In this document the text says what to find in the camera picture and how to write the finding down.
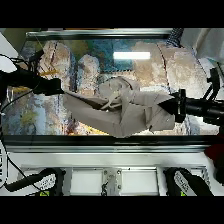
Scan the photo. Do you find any black cable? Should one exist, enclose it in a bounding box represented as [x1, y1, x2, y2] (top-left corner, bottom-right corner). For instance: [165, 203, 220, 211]
[0, 87, 38, 188]

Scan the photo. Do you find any red garment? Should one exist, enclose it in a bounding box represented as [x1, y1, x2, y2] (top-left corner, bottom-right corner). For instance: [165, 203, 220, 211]
[203, 141, 224, 168]

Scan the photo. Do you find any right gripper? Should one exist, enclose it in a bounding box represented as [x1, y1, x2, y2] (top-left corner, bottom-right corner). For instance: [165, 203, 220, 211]
[158, 88, 188, 123]

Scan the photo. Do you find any beige long-sleeved shirt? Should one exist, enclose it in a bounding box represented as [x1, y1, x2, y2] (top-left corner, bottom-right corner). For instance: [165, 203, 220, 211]
[62, 75, 177, 139]

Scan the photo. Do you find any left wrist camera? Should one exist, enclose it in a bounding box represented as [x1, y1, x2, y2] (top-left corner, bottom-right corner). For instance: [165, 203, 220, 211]
[28, 49, 46, 68]

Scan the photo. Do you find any silver frame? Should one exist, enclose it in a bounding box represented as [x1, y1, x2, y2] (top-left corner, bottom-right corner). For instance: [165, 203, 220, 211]
[2, 29, 214, 197]

